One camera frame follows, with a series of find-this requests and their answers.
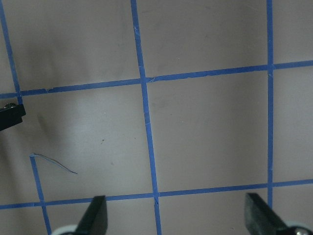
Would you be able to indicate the black left gripper tip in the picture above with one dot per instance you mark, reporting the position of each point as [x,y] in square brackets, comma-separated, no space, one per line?
[10,115]

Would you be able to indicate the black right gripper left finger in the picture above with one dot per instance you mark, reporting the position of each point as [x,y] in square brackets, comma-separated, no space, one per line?
[95,218]

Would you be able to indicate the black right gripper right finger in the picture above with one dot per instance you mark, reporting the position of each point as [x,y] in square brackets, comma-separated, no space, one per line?
[260,219]

